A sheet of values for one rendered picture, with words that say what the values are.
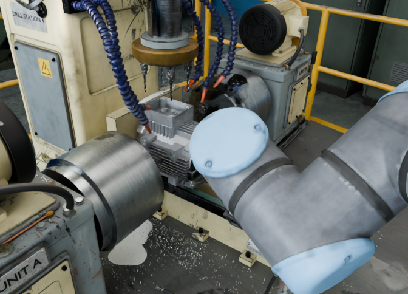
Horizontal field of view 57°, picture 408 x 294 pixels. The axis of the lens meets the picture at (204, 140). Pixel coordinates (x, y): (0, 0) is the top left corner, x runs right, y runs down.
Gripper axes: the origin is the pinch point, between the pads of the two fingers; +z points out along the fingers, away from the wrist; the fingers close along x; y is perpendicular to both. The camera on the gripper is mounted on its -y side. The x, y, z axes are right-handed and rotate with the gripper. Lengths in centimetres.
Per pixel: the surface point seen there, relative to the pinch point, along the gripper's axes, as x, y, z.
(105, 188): 7.5, 36.6, -6.4
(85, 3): -26, 58, -23
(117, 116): -13, 56, 5
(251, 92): -47, 37, 29
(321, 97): -214, 89, 275
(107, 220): 13.0, 34.5, -2.6
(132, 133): -12, 56, 13
